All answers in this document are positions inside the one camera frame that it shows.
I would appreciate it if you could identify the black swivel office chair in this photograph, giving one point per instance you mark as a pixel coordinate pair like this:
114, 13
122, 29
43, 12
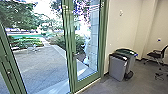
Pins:
156, 54

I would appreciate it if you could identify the green shrub outdoors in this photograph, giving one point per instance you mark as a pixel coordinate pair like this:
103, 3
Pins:
66, 42

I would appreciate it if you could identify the low green hedge outdoors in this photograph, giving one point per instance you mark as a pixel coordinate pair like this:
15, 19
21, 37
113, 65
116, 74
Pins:
28, 42

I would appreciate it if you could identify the blue wall outlet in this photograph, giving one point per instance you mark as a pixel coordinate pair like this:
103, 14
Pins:
159, 40

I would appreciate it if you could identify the green framed glass door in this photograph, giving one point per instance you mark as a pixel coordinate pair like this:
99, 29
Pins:
70, 40

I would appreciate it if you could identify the large tree outdoors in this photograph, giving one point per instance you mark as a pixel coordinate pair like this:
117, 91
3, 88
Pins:
15, 15

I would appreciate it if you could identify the white wall thermostat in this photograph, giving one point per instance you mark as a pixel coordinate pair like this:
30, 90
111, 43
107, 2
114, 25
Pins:
121, 12

